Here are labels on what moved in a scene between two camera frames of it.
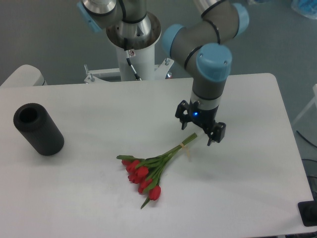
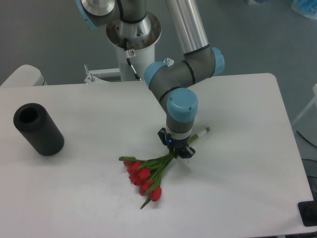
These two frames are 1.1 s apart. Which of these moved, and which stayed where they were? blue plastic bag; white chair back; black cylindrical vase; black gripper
Moved: black gripper
Stayed: blue plastic bag; white chair back; black cylindrical vase
